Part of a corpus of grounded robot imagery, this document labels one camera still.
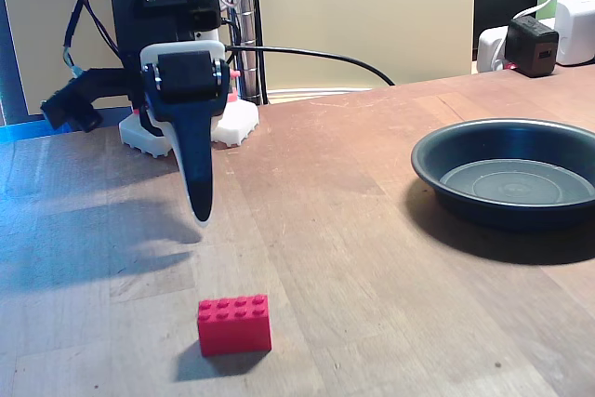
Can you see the red lego block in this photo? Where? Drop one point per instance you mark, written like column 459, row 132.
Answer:
column 234, row 332

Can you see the dark round metal bin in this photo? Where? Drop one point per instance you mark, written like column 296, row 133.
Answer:
column 511, row 183

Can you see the blue tape strip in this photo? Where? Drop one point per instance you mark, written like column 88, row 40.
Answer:
column 23, row 132

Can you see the small white power plug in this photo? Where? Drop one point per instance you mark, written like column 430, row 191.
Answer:
column 488, row 48

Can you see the black cube charger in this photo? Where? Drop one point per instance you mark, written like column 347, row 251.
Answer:
column 530, row 46

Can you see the large white power adapter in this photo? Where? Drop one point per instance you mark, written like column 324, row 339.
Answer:
column 576, row 30

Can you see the black camera on mount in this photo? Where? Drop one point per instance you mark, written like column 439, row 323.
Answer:
column 70, row 109

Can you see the dark board frame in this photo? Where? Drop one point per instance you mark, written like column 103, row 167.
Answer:
column 9, row 67

